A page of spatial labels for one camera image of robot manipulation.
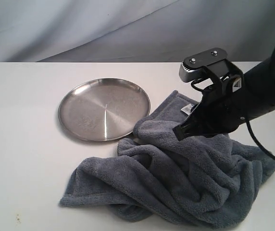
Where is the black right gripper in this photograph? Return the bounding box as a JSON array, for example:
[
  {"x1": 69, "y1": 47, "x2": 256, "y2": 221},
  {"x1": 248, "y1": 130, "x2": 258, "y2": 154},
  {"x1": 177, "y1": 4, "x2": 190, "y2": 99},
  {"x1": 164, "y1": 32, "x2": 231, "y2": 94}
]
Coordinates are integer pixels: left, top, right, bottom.
[{"x1": 173, "y1": 72, "x2": 244, "y2": 141}]

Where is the grey-blue fleece towel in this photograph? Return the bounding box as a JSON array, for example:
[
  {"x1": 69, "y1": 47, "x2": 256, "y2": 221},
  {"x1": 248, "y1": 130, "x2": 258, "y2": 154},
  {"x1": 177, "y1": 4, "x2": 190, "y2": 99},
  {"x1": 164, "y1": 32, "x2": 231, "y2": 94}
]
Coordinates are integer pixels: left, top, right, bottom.
[{"x1": 60, "y1": 91, "x2": 275, "y2": 229}]

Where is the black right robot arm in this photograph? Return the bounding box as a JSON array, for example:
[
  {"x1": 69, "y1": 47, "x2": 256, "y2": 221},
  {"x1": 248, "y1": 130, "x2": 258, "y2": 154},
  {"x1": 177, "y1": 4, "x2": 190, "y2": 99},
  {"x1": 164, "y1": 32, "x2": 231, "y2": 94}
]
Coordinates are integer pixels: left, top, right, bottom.
[{"x1": 174, "y1": 48, "x2": 275, "y2": 139}]

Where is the round stainless steel plate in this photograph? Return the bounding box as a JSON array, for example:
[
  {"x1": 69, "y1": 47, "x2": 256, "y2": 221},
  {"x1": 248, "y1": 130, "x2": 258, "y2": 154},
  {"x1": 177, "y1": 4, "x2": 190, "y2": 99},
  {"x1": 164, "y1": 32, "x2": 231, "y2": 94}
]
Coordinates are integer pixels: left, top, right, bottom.
[{"x1": 58, "y1": 78, "x2": 150, "y2": 141}]

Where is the grey backdrop cloth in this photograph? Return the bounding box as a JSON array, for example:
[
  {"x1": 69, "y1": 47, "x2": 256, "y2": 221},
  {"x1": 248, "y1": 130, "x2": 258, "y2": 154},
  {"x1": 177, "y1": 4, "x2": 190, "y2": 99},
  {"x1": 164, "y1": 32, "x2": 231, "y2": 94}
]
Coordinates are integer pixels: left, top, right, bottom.
[{"x1": 0, "y1": 0, "x2": 275, "y2": 62}]

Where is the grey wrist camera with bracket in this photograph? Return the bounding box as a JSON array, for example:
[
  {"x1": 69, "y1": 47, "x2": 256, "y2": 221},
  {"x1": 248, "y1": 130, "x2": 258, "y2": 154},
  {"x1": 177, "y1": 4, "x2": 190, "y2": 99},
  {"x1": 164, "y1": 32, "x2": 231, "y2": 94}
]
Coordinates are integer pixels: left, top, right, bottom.
[{"x1": 179, "y1": 48, "x2": 242, "y2": 83}]

